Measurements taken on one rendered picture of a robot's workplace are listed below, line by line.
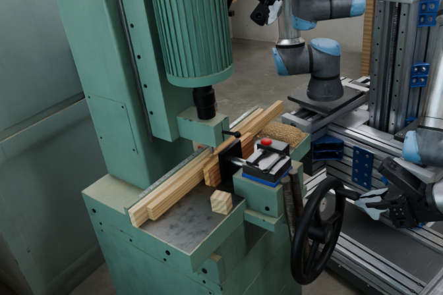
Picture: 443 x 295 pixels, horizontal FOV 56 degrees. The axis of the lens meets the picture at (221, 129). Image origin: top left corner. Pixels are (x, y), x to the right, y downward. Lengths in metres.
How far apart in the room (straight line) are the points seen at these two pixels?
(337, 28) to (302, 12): 3.26
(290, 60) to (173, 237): 0.90
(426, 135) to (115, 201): 0.91
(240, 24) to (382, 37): 3.63
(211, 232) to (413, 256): 1.13
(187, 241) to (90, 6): 0.64
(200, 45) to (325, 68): 0.81
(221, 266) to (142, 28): 0.64
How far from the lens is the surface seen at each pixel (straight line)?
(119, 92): 1.20
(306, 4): 1.32
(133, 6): 1.08
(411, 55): 1.63
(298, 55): 1.67
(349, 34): 4.55
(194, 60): 1.00
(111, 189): 1.43
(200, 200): 1.13
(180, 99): 1.19
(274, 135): 1.32
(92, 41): 1.20
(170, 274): 1.32
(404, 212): 1.08
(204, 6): 0.96
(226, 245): 1.11
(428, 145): 1.08
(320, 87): 1.73
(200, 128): 1.14
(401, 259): 1.95
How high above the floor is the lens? 1.61
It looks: 30 degrees down
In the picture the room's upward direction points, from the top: 7 degrees counter-clockwise
